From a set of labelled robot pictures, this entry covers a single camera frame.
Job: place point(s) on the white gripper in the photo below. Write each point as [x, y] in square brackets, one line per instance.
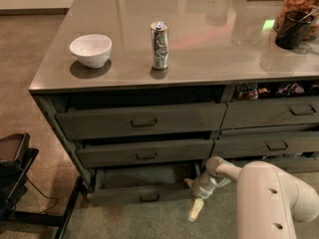
[203, 190]

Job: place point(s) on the grey drawer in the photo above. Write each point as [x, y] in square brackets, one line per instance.
[271, 112]
[144, 152]
[101, 123]
[290, 164]
[142, 184]
[266, 144]

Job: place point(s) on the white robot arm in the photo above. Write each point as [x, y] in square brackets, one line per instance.
[268, 199]

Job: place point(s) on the grey drawer cabinet island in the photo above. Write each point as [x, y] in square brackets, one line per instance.
[213, 46]

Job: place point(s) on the colourful snack bag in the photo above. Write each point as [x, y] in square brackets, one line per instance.
[247, 91]

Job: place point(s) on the dark snack bags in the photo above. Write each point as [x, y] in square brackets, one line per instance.
[286, 90]

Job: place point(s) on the silver drink can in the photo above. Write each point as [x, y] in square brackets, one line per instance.
[159, 32]

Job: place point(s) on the white ceramic bowl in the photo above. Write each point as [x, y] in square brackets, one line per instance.
[92, 50]

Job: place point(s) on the black mesh cup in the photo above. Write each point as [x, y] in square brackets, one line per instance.
[293, 29]

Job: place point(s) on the glass snack jar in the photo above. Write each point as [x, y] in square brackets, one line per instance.
[306, 6]

